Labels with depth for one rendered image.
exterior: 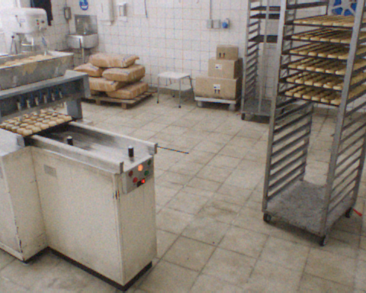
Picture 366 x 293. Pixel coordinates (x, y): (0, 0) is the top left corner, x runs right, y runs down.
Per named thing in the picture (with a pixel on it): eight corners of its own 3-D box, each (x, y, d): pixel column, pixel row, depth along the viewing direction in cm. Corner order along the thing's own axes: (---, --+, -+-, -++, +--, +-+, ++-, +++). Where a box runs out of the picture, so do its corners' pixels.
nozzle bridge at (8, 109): (-32, 143, 238) (-45, 89, 224) (62, 112, 293) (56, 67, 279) (1, 156, 221) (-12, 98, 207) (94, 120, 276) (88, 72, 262)
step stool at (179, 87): (196, 101, 610) (196, 72, 591) (180, 108, 576) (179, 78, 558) (173, 96, 633) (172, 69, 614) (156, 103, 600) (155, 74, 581)
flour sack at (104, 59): (86, 66, 595) (85, 55, 589) (101, 61, 631) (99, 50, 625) (128, 69, 573) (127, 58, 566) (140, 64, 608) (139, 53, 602)
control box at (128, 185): (122, 192, 210) (120, 170, 204) (149, 175, 228) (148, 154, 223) (126, 194, 208) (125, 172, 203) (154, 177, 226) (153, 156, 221)
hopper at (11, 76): (-30, 87, 229) (-35, 62, 224) (48, 69, 272) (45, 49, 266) (0, 94, 215) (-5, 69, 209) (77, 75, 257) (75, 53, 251)
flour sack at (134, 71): (126, 83, 559) (126, 72, 552) (101, 81, 573) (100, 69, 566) (148, 72, 620) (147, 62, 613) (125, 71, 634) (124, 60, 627)
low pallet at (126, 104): (66, 101, 613) (65, 94, 609) (97, 88, 680) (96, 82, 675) (132, 110, 568) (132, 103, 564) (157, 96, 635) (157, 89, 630)
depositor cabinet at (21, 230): (-72, 213, 321) (-102, 116, 287) (7, 178, 375) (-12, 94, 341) (26, 272, 256) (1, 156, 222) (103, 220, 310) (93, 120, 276)
